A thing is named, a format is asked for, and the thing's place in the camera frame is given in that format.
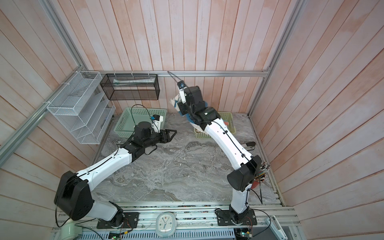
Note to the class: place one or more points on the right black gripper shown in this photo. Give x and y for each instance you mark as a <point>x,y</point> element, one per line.
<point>183,106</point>

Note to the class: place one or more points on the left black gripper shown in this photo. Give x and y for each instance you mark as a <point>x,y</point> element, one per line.
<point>162,132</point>

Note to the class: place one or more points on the light green plastic basket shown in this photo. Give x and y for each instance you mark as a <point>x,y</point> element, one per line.
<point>228,120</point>

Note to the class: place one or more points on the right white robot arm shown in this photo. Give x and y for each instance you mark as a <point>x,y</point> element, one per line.
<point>245,165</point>

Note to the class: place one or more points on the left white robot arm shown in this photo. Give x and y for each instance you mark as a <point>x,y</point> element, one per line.
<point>74,196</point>

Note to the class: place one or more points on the mint green plastic basket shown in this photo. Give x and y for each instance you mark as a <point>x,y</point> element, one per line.
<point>130,117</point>

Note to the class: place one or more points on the black white stapler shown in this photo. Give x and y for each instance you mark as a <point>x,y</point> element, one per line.
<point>250,146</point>

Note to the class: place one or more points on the white analog clock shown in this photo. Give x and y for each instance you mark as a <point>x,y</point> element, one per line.
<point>166,224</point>

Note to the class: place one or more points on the red pen holder cup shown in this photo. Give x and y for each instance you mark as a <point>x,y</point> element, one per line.
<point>261,175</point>

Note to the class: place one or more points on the green circuit board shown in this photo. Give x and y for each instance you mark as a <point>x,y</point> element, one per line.
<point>243,234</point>

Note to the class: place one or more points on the white green bottle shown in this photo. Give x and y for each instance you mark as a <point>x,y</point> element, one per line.
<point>69,231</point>

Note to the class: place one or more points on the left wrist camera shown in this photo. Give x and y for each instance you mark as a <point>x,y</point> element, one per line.
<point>156,122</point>

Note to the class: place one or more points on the black wire mesh basket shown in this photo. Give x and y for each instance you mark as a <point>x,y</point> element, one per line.
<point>132,87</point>

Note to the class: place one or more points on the white wire mesh shelf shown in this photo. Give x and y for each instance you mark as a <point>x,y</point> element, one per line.
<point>82,109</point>

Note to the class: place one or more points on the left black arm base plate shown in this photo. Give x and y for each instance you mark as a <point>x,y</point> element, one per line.
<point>122,220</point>

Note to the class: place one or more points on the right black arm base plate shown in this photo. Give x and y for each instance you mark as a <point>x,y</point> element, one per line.
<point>232,218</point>

